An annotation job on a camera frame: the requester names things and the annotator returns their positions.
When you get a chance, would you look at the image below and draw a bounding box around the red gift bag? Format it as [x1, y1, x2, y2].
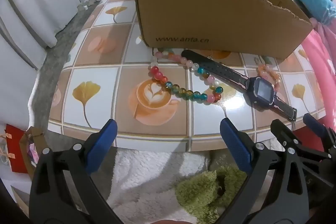
[5, 124, 37, 174]

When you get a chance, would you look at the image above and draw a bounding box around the brown paper bag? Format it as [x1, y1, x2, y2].
[20, 127, 46, 174]

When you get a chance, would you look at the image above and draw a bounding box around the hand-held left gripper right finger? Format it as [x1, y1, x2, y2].
[220, 117, 309, 224]

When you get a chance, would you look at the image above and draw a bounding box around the brown cardboard box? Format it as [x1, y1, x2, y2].
[131, 0, 314, 60]

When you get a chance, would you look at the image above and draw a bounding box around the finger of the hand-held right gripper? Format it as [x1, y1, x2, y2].
[270, 119, 299, 158]
[303, 113, 336, 159]

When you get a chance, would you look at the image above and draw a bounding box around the white fluffy garment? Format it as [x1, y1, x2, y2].
[108, 149, 218, 224]

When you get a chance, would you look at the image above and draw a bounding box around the mauve cloth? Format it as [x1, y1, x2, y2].
[312, 18, 336, 33]

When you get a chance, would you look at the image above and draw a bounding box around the pink floral blanket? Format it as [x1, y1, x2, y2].
[299, 23, 336, 135]

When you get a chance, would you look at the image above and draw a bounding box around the green fluffy cloth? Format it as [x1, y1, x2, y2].
[175, 165, 248, 224]

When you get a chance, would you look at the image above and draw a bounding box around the tile-patterned tablecloth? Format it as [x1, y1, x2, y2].
[31, 0, 331, 151]

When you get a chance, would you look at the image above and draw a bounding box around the pink orange bead bracelet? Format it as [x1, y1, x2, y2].
[256, 63, 282, 90]

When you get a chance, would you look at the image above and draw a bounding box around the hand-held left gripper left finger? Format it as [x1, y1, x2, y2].
[29, 119, 118, 224]

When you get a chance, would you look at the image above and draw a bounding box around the black smart watch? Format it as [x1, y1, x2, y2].
[181, 49, 298, 122]

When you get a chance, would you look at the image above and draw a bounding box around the multicolour glass bead bracelet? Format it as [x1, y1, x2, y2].
[148, 49, 224, 104]

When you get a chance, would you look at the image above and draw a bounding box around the white curtain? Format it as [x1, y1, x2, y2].
[0, 0, 105, 71]

